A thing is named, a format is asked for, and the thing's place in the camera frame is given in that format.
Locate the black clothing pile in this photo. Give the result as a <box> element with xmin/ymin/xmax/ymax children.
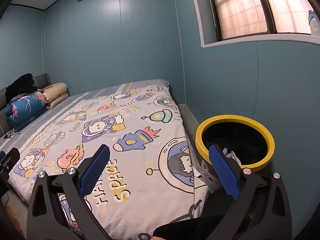
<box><xmin>5</xmin><ymin>73</ymin><xmax>38</xmax><ymax>105</ymax></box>

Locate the beige patterned pillow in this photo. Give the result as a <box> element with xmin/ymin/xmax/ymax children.
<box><xmin>40</xmin><ymin>82</ymin><xmax>67</xmax><ymax>103</ymax></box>

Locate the window with white frame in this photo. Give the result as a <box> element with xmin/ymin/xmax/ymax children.
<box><xmin>193</xmin><ymin>0</ymin><xmax>319</xmax><ymax>48</ymax></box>

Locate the white crumpled tissue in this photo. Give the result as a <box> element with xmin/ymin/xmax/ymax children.
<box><xmin>222</xmin><ymin>148</ymin><xmax>241</xmax><ymax>166</ymax></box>

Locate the yellow rimmed trash bin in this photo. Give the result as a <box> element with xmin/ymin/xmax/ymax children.
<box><xmin>194</xmin><ymin>114</ymin><xmax>276</xmax><ymax>195</ymax></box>

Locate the blue floral folded quilt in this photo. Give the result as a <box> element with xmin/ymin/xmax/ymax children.
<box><xmin>5</xmin><ymin>91</ymin><xmax>46</xmax><ymax>132</ymax></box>

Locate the cartoon space print bedsheet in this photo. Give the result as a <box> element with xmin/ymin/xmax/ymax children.
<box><xmin>1</xmin><ymin>80</ymin><xmax>209</xmax><ymax>239</ymax></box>

